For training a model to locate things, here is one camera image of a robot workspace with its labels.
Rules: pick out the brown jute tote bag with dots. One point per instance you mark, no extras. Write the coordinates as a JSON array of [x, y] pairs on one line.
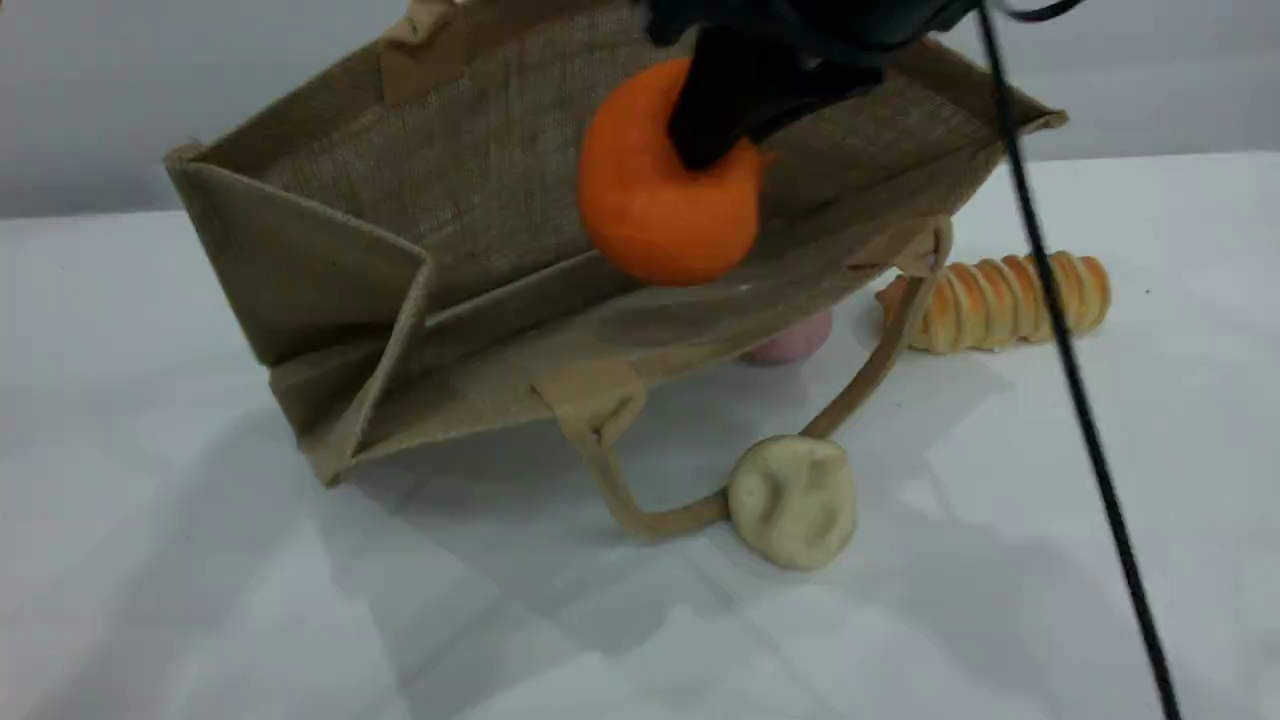
[[330, 270]]

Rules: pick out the pink round pastry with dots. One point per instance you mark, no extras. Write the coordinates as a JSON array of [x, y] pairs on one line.
[[797, 343]]

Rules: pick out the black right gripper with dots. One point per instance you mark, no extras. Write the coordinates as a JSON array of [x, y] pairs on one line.
[[800, 25]]

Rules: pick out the spiral orange striped bread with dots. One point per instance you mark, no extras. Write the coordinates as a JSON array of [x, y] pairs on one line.
[[985, 305]]

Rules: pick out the orange fruit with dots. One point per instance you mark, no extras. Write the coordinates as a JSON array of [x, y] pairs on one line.
[[650, 215]]

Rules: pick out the beige egg yolk pastry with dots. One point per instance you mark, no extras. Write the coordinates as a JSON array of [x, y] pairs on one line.
[[790, 505]]

